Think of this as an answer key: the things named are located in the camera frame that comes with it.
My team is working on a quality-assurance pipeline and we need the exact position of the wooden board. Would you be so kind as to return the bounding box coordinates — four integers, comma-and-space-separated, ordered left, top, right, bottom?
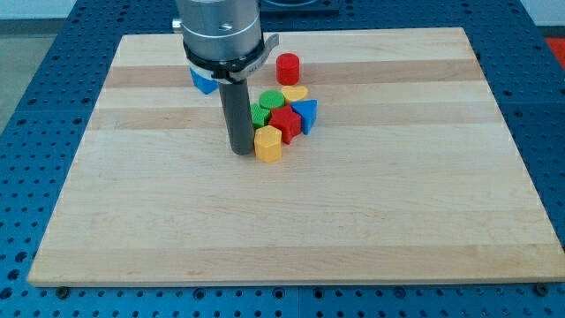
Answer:
27, 27, 564, 287

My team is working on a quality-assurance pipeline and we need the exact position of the green ribbed block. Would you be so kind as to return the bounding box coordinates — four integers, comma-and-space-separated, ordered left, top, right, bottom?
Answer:
251, 103, 271, 130

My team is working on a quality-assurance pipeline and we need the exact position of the green cylinder block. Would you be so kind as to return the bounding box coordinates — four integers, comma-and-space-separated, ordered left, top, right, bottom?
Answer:
259, 90, 285, 110

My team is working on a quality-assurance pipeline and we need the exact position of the blue triangle block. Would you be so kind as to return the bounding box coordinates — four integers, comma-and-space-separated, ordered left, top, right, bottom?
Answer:
290, 100, 318, 135

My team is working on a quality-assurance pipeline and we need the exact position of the red star block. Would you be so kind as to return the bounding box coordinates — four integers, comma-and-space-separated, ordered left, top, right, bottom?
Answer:
269, 105, 302, 144

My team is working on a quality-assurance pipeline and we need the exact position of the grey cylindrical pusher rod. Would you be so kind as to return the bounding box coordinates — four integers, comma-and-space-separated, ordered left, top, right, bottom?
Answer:
219, 79, 254, 155

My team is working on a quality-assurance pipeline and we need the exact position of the yellow heart block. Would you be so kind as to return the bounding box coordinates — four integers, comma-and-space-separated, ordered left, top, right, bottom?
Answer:
281, 86, 309, 104

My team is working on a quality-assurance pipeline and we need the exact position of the blue block behind arm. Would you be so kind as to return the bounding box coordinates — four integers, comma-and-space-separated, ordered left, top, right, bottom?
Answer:
190, 68, 218, 95

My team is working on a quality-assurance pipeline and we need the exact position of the yellow hexagon block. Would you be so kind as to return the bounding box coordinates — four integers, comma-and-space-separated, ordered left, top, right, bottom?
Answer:
254, 125, 282, 163

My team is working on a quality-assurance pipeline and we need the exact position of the red cylinder block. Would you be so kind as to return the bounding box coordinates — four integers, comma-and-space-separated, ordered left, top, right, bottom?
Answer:
275, 53, 300, 86

